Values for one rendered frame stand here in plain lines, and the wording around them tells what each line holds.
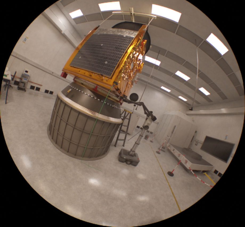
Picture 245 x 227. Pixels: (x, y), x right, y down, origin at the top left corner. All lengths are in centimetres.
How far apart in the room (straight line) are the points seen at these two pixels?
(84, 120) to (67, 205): 162
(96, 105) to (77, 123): 56
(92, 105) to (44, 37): 557
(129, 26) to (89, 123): 338
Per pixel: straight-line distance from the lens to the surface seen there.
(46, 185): 169
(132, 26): 349
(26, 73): 561
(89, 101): 173
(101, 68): 167
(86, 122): 171
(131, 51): 189
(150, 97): 995
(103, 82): 157
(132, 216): 185
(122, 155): 259
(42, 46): 624
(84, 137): 187
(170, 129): 704
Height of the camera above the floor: 156
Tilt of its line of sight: 2 degrees up
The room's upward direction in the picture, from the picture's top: 25 degrees clockwise
